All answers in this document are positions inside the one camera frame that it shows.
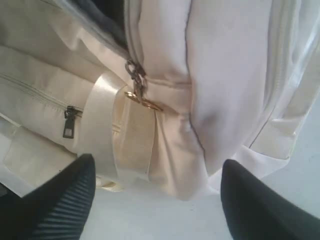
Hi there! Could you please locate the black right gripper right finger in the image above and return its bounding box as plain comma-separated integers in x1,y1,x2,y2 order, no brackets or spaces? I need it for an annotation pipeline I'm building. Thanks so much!
220,159,320,240

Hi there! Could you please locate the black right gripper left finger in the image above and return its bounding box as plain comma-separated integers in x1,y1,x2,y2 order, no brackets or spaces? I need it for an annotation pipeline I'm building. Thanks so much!
0,154,96,240

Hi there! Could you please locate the cream fabric duffel bag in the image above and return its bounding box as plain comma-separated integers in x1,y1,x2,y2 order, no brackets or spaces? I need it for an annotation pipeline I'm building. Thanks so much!
0,0,320,200

